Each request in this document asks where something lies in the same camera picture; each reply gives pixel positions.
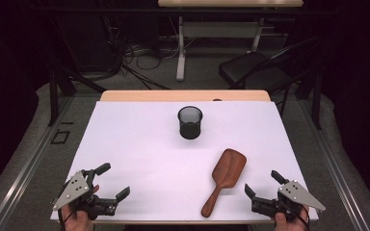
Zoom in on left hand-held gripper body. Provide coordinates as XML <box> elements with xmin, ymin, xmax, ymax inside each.
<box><xmin>52</xmin><ymin>169</ymin><xmax>117</xmax><ymax>221</ymax></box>

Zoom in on person's right hand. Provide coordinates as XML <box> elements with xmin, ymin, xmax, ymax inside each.
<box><xmin>274</xmin><ymin>206</ymin><xmax>311</xmax><ymax>231</ymax></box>

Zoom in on black mesh pen cup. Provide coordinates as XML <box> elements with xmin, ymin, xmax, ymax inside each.
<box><xmin>177</xmin><ymin>106</ymin><xmax>203</xmax><ymax>141</ymax></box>

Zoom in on black metal crossbar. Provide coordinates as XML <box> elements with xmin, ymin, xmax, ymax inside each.
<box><xmin>28</xmin><ymin>8</ymin><xmax>338</xmax><ymax>17</ymax></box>

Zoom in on black folding chair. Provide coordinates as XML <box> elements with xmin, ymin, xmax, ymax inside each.
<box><xmin>218</xmin><ymin>36</ymin><xmax>322</xmax><ymax>118</ymax></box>

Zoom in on metal floor rail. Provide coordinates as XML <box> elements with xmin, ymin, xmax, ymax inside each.
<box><xmin>297</xmin><ymin>99</ymin><xmax>370</xmax><ymax>231</ymax></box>
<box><xmin>0</xmin><ymin>95</ymin><xmax>75</xmax><ymax>231</ymax></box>

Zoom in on bundle of floor cables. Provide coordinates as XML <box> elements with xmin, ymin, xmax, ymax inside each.
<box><xmin>102</xmin><ymin>15</ymin><xmax>194</xmax><ymax>90</ymax></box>

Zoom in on white paper sheet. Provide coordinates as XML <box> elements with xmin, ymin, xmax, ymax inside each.
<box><xmin>50</xmin><ymin>100</ymin><xmax>320</xmax><ymax>222</ymax></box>

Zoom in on white-legged desk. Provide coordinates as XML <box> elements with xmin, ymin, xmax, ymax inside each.
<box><xmin>157</xmin><ymin>0</ymin><xmax>304</xmax><ymax>82</ymax></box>

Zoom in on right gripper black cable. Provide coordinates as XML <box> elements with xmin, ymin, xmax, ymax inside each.
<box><xmin>278</xmin><ymin>200</ymin><xmax>311</xmax><ymax>231</ymax></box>

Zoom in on black metal stand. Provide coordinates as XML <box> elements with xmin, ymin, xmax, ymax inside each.
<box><xmin>297</xmin><ymin>70</ymin><xmax>323</xmax><ymax>130</ymax></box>
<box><xmin>46</xmin><ymin>18</ymin><xmax>107</xmax><ymax>127</ymax></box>

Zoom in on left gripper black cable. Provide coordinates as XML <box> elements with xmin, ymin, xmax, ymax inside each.
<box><xmin>58</xmin><ymin>179</ymin><xmax>78</xmax><ymax>231</ymax></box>

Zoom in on brown wooden hairbrush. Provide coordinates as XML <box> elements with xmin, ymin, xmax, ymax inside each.
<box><xmin>200</xmin><ymin>148</ymin><xmax>248</xmax><ymax>218</ymax></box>

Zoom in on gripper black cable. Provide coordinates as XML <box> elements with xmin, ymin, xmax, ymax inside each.
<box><xmin>278</xmin><ymin>200</ymin><xmax>311</xmax><ymax>231</ymax></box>
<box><xmin>58</xmin><ymin>179</ymin><xmax>78</xmax><ymax>231</ymax></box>

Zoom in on person's left hand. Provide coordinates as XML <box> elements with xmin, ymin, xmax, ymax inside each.
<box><xmin>61</xmin><ymin>185</ymin><xmax>100</xmax><ymax>231</ymax></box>

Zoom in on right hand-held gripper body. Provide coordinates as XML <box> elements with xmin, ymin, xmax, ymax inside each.
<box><xmin>251</xmin><ymin>180</ymin><xmax>327</xmax><ymax>222</ymax></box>

